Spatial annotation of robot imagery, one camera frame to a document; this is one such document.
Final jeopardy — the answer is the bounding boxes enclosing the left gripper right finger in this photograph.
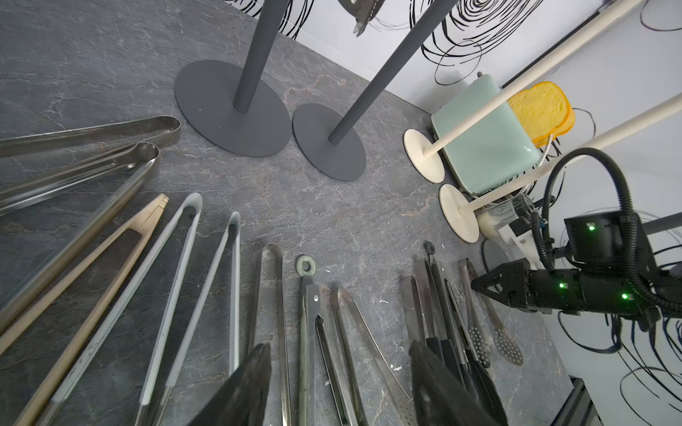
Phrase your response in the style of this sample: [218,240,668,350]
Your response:
[408,341,497,425]

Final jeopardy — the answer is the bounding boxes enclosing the slim steel tweezers tongs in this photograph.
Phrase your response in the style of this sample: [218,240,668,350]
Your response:
[248,243,293,425]

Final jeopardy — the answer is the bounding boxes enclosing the dark grey rack stand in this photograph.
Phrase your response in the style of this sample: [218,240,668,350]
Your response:
[174,1,291,158]
[292,0,458,182]
[481,211,681,271]

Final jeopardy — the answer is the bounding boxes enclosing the perforated steel tongs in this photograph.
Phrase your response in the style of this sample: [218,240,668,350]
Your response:
[458,258,524,368]

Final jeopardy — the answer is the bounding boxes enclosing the green tipped tongs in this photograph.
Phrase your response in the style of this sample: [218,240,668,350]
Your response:
[296,255,360,425]

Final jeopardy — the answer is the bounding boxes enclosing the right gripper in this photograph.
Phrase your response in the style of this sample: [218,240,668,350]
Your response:
[471,211,666,330]

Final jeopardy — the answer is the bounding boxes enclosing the grey silicone tongs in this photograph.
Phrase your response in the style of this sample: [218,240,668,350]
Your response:
[135,211,242,426]
[34,192,204,426]

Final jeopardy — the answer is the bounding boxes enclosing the cream rack stand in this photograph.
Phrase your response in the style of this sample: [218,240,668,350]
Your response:
[439,94,681,243]
[403,0,641,184]

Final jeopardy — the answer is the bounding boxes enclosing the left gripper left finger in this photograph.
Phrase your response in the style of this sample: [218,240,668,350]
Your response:
[188,343,272,425]

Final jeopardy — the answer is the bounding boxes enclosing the cream rack stand rear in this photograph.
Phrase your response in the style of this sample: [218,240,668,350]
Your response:
[403,0,641,184]

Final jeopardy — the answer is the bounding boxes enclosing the black ring tongs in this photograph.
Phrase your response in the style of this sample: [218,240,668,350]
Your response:
[399,240,510,426]

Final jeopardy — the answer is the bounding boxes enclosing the cream tipped tongs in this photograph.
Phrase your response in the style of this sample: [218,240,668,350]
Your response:
[331,287,417,425]

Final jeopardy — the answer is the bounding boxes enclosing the small glass jar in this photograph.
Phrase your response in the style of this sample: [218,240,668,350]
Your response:
[477,193,536,239]

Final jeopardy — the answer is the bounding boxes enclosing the cream rack stand front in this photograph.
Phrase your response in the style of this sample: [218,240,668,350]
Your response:
[439,94,681,243]

